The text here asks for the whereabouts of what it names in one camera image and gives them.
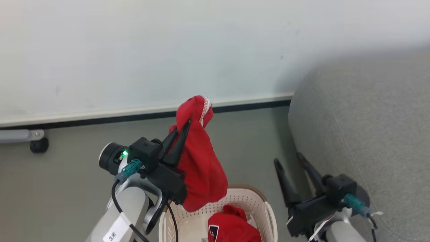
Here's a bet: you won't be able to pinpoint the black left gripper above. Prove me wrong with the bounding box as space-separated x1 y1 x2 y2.
147 120 191 206

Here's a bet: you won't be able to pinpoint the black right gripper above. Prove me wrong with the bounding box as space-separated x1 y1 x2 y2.
274 152 347 238

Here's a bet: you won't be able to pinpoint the red shorts with white trim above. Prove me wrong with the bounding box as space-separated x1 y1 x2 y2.
169 95 228 213

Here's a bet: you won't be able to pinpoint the red jersey with white stripes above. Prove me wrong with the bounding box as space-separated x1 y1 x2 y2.
208 204 262 242

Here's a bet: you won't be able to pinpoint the cream perforated laundry basket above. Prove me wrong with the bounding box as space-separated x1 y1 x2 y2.
159 184 278 242

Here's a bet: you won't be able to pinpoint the grey fabric sofa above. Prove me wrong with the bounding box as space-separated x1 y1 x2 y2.
288 44 430 242

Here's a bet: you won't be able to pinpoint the black caster wheel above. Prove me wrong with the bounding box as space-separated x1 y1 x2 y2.
30 138 49 154

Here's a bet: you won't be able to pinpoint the grey stand leg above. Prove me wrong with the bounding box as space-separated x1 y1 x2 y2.
0 129 45 144

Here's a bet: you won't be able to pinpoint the teal left camera cable plug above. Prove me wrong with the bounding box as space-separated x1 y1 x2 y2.
115 159 143 184

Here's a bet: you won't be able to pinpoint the teal camera cable plug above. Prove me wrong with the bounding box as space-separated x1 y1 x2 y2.
344 194 371 217
115 159 143 184

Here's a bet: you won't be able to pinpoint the teal right camera cable plug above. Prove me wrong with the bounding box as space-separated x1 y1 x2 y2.
344 194 371 217

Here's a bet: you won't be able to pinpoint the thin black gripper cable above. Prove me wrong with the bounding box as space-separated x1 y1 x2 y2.
166 201 179 242

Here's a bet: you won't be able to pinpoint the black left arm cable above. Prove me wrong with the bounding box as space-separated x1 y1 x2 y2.
111 181 150 242

